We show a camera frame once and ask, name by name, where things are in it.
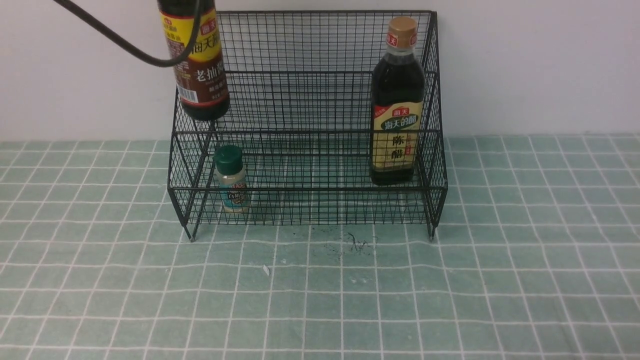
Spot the small green-capped seasoning jar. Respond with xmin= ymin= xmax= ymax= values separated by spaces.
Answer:
xmin=214 ymin=145 xmax=250 ymax=214

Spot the dark vinegar bottle gold cap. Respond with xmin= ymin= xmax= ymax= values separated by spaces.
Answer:
xmin=370 ymin=16 xmax=426 ymax=186

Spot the dark soy sauce bottle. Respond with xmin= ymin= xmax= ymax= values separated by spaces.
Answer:
xmin=157 ymin=0 xmax=231 ymax=122

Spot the green checkered tablecloth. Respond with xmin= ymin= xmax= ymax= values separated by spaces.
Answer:
xmin=0 ymin=134 xmax=640 ymax=360

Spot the black wire mesh shelf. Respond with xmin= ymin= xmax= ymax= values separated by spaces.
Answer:
xmin=167 ymin=10 xmax=448 ymax=241

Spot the black cable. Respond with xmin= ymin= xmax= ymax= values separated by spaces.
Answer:
xmin=52 ymin=0 xmax=203 ymax=68

